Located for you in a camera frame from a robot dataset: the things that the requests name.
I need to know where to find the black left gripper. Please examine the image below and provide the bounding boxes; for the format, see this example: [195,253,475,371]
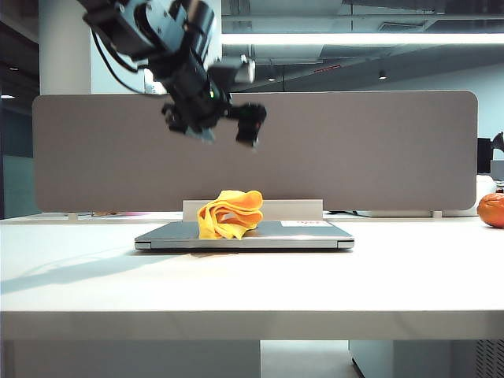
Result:
[151,50,268,153]

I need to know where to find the yellow orange rag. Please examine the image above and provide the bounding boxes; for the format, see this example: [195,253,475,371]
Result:
[196,189,265,241]

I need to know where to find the grey Dell laptop with sticker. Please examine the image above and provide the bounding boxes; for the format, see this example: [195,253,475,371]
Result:
[133,219,355,251]

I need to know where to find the grey felt desk divider panel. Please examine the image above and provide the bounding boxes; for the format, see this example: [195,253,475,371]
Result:
[31,90,479,213]

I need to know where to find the long white ceiling light strip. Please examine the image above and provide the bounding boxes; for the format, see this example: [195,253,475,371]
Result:
[220,32,504,46]

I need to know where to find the flat grey metal divider foot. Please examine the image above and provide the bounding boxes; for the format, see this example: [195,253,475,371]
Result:
[354,209,444,219]

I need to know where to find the orange tangerine fruit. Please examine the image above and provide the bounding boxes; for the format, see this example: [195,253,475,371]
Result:
[476,192,504,229]

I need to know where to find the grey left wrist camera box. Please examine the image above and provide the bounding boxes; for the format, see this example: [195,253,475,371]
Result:
[208,54,258,85]

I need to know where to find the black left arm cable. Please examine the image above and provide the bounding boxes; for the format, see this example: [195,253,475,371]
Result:
[91,30,159,96]

